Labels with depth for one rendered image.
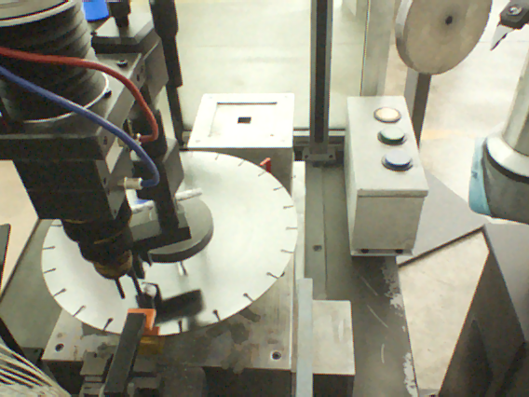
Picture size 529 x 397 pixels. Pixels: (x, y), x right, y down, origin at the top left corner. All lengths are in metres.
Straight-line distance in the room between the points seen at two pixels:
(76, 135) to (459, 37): 1.46
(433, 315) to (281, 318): 1.15
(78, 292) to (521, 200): 0.59
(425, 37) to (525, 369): 0.98
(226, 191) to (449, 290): 1.27
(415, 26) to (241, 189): 0.96
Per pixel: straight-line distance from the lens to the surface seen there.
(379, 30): 1.00
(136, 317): 0.56
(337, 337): 0.71
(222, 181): 0.74
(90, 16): 0.83
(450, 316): 1.81
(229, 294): 0.59
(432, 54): 1.64
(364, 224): 0.85
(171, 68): 0.45
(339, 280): 0.87
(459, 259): 1.98
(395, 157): 0.86
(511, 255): 0.97
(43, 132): 0.35
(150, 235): 0.57
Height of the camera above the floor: 1.41
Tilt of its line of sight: 41 degrees down
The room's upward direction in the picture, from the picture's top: 4 degrees counter-clockwise
